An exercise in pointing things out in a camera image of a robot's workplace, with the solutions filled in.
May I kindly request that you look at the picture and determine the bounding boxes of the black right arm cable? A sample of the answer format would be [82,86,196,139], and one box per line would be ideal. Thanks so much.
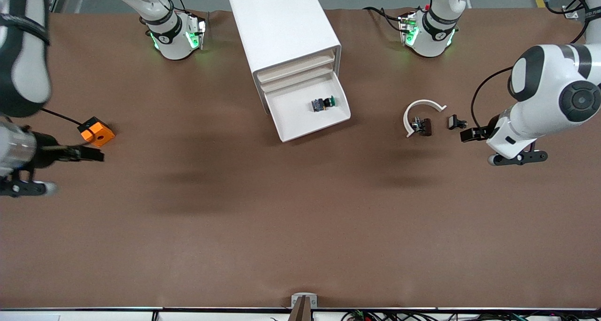
[40,106,85,126]

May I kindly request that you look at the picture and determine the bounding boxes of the green push button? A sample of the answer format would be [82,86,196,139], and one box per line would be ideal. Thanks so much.
[310,95,337,114]

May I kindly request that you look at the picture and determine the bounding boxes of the small brown metal component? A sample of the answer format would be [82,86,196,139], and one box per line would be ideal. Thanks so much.
[411,117,432,137]

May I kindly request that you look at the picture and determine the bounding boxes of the brown support post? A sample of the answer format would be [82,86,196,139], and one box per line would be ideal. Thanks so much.
[287,296,314,321]

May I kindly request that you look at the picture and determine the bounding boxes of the brown table mat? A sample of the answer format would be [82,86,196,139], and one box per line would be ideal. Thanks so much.
[0,8,601,310]

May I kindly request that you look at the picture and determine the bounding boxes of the white drawer cabinet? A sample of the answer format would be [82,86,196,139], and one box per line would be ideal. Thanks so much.
[227,0,342,115]

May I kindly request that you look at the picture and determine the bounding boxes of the white curved plastic piece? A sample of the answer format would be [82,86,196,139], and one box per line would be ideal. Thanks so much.
[403,99,447,138]

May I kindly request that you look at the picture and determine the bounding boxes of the white plastic drawer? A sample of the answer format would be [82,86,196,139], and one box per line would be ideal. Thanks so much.
[256,52,336,83]
[259,64,336,94]
[261,72,352,143]

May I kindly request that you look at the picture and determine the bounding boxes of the black base cable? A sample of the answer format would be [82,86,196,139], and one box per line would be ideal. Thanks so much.
[362,7,405,33]

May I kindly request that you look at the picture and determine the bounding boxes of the grey mount bracket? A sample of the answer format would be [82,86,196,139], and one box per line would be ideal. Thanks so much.
[291,292,318,308]

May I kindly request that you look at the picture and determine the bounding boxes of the orange black block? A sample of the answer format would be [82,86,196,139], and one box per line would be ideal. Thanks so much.
[77,116,116,148]

